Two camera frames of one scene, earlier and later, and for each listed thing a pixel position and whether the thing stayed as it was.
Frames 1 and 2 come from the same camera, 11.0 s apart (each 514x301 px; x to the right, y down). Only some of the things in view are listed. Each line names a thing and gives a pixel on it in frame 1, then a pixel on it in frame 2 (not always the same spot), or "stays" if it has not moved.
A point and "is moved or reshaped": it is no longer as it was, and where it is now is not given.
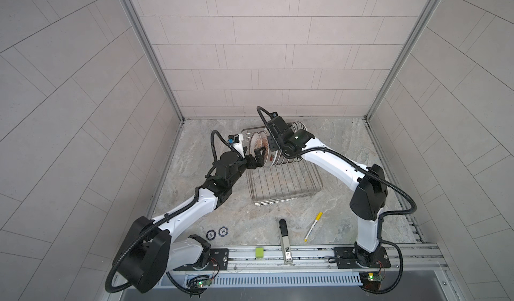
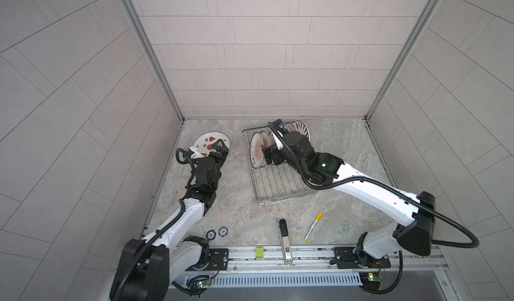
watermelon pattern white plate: (272, 158) is moved or reshaped
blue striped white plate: (297, 126) stays
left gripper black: (251, 165) → (219, 160)
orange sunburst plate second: (264, 143) stays
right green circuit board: (375, 277) stays
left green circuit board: (205, 282) stays
